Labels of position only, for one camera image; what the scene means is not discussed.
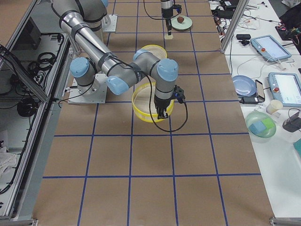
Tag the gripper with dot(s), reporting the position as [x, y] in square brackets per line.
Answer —
[167, 13]
[162, 103]

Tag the brown bun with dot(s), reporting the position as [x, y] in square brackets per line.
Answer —
[180, 19]

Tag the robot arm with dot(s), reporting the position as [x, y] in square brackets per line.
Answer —
[76, 18]
[167, 14]

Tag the pale green plate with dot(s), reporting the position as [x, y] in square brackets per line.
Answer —
[184, 26]

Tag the black webcam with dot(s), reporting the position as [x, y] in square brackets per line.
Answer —
[244, 39]

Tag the blue plate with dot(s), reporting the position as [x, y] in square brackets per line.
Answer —
[244, 86]

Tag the blue foam cube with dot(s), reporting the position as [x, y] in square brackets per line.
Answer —
[257, 127]

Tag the clear green bowl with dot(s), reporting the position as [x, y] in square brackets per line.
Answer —
[267, 134]

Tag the upper teach pendant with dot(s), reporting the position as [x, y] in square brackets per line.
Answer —
[269, 48]

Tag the teach pendant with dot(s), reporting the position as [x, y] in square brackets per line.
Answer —
[269, 48]
[285, 87]

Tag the green foam cube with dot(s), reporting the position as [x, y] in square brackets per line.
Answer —
[268, 123]

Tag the paper cup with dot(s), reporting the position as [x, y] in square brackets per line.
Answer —
[274, 106]

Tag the lower teach pendant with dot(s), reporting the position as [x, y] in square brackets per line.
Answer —
[285, 87]

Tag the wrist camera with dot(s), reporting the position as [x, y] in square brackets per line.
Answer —
[178, 8]
[178, 94]

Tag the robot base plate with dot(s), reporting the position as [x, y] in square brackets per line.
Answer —
[96, 94]

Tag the aluminium frame post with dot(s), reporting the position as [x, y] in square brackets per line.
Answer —
[233, 24]

